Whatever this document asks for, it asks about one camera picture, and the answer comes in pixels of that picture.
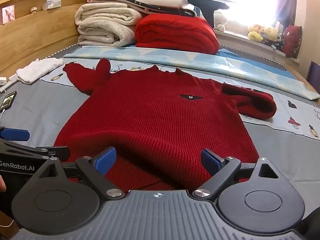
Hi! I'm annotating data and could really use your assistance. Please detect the black smartphone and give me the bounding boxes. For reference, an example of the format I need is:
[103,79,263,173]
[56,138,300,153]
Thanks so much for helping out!
[0,91,18,111]

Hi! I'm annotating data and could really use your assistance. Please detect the clear tissue pack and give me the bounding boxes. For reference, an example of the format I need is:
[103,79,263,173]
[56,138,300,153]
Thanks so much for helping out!
[42,0,62,11]

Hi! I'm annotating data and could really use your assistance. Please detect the purple sheer curtain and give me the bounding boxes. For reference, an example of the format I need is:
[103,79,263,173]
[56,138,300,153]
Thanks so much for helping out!
[275,0,304,26]

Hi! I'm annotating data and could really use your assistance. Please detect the white power strip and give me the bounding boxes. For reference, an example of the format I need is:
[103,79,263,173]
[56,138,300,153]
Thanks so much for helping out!
[0,76,22,93]

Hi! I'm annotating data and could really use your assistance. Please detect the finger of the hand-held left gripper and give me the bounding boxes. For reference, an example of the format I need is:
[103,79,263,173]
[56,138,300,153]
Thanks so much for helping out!
[0,127,31,142]
[0,140,71,161]

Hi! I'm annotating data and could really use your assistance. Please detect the wooden bed headboard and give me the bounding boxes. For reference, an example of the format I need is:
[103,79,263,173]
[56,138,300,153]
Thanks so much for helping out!
[0,0,98,73]

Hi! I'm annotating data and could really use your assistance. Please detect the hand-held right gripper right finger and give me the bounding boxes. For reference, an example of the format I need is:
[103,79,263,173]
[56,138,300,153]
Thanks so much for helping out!
[192,148,287,201]

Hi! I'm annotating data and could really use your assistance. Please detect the yellow pink plush toy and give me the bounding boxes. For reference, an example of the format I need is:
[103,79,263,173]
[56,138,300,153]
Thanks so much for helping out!
[247,24,265,43]

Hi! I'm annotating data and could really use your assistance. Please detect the purple box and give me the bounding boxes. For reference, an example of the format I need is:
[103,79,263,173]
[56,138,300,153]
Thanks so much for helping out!
[308,61,320,98]

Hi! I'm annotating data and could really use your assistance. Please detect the red cushion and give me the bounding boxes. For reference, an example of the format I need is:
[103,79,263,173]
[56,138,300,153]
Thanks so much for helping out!
[282,24,303,59]

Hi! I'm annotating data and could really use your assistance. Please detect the yellow bear plush toy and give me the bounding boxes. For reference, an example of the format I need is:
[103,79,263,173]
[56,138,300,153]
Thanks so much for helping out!
[261,25,279,43]

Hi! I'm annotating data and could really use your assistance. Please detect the dark blue plush toy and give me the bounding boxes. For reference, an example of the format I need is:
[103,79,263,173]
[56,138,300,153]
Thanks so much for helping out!
[272,33,286,52]

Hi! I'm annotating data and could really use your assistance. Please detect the small photo print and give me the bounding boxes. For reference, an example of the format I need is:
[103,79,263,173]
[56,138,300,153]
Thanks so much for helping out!
[2,5,16,25]

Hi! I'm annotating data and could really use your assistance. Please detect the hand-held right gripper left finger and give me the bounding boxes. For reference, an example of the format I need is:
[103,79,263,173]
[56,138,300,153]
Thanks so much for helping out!
[31,146,126,201]

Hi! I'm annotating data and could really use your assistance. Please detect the white plush bear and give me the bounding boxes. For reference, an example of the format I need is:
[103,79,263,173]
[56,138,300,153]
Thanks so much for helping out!
[213,10,229,32]

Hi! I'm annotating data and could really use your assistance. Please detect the light blue blanket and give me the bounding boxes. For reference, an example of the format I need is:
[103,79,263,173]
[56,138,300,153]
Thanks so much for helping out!
[62,46,320,100]

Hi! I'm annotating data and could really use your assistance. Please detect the grey printed bed sheet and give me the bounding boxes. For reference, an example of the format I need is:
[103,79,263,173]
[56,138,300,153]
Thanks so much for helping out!
[0,55,320,197]

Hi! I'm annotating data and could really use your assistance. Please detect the dark teal shark plush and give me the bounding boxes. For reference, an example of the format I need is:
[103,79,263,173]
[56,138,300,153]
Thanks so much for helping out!
[129,0,230,28]

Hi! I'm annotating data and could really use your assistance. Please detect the cream folded quilt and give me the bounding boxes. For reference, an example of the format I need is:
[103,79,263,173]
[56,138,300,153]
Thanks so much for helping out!
[74,2,143,47]

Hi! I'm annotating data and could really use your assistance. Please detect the white navy trimmed folded blanket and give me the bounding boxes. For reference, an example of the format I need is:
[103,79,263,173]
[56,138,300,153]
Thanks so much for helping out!
[87,0,198,18]

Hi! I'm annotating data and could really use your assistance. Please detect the red knit sweater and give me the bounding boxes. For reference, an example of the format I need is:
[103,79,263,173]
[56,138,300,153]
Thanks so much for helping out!
[54,58,277,193]

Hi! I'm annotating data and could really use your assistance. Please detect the white folded garment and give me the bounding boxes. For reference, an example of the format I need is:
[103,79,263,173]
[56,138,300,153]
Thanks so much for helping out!
[16,58,64,85]

